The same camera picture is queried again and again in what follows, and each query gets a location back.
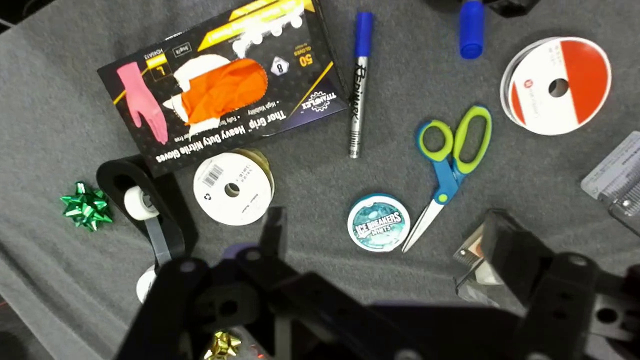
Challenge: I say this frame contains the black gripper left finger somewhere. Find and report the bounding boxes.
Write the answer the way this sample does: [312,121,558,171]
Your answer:
[117,205,397,360]

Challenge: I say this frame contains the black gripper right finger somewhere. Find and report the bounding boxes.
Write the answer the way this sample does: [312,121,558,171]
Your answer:
[482,208,600,360]

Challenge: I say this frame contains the blue cap silver marker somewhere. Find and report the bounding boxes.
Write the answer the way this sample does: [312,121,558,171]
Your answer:
[349,10,376,159]

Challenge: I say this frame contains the grey tablecloth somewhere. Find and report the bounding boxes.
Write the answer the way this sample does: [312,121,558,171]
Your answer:
[0,0,640,360]

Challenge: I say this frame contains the blue cap white marker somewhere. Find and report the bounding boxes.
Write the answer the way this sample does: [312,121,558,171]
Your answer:
[459,0,486,59]

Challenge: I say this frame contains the gold gift bow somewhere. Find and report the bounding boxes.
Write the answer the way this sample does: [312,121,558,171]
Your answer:
[203,327,244,360]

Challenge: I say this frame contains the black tape dispenser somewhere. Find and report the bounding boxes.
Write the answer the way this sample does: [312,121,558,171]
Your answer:
[96,153,201,305]

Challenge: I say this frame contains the clear acrylic box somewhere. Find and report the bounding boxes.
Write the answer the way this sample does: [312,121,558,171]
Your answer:
[579,128,640,235]
[452,205,556,307]

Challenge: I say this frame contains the white spool gold ribbon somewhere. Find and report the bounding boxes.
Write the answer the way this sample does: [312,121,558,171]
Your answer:
[193,145,276,228]

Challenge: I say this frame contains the green gift bow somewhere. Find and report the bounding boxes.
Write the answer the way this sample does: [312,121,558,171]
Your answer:
[58,179,117,234]

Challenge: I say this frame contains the small green blue scissors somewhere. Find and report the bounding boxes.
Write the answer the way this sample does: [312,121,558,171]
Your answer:
[400,103,495,254]

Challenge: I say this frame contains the teal labelled tape roll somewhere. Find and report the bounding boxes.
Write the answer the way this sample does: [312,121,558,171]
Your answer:
[346,192,412,254]

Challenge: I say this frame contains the red ribbon spool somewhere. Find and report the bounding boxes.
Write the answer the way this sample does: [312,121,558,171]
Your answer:
[498,36,614,137]

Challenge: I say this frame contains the black nitrile glove box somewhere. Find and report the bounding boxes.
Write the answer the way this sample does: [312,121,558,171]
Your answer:
[96,0,349,177]

